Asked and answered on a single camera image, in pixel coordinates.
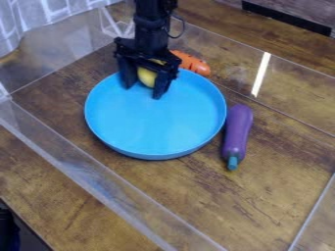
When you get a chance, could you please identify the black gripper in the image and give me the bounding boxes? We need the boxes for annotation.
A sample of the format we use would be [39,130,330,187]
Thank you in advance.
[113,37,180,100]

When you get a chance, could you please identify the yellow lemon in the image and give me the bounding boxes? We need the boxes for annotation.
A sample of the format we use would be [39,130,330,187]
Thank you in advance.
[137,59,166,88]

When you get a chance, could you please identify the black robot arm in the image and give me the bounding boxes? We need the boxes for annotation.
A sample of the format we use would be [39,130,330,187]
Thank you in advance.
[113,0,181,99]

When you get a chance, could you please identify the blue round tray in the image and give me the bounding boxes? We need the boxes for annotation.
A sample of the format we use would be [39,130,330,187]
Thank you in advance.
[83,70,228,160]

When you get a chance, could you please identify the orange toy carrot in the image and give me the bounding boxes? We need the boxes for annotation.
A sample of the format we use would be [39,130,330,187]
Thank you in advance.
[170,50,210,76]

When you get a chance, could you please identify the purple toy eggplant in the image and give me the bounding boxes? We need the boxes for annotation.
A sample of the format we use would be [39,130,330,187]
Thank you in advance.
[222,104,252,171]

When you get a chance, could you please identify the white patterned curtain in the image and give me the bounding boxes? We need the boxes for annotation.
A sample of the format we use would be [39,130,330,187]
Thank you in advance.
[0,0,130,58]

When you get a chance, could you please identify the black bar in background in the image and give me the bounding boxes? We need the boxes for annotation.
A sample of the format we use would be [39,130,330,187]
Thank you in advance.
[241,0,332,37]

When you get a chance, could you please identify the black cable loop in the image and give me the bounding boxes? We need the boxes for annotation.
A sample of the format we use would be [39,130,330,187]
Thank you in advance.
[164,13,186,39]

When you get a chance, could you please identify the clear acrylic enclosure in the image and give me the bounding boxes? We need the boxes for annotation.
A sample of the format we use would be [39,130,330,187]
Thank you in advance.
[0,3,335,251]

